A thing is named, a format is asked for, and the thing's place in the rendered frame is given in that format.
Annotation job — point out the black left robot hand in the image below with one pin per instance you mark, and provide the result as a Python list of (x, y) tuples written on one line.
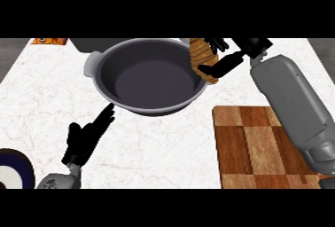
[(84, 139)]

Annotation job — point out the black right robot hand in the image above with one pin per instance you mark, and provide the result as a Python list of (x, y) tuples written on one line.
[(226, 60)]

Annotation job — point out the brown croissant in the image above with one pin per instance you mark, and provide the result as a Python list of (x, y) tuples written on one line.
[(201, 59)]

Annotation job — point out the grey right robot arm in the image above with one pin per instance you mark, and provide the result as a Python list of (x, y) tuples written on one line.
[(297, 109)]

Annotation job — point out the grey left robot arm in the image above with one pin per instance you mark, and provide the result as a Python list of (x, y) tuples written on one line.
[(61, 179)]

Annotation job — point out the grey cooking pot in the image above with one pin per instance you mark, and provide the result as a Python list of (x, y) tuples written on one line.
[(148, 75)]

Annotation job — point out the brown wooden cutting board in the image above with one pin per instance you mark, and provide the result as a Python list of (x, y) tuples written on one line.
[(261, 150)]

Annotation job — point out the dark blue and white plate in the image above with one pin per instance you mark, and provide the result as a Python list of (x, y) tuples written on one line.
[(15, 170)]

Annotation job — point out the dark grey appliance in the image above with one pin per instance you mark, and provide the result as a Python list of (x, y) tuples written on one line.
[(97, 44)]

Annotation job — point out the orange box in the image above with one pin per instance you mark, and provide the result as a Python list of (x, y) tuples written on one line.
[(49, 41)]

